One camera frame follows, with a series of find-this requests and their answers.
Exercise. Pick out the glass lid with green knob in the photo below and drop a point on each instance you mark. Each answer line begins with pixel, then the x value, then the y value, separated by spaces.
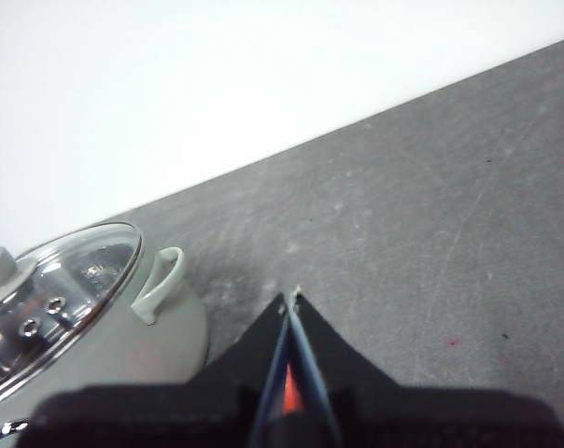
pixel 100 261

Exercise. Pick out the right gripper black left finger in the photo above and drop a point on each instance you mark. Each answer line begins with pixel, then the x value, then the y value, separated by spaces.
pixel 207 410

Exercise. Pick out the sage green electric cooking pot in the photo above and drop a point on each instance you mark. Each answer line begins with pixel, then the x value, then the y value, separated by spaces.
pixel 170 345

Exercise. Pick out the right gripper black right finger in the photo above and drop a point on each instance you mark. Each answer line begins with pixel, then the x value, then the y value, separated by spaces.
pixel 403 415

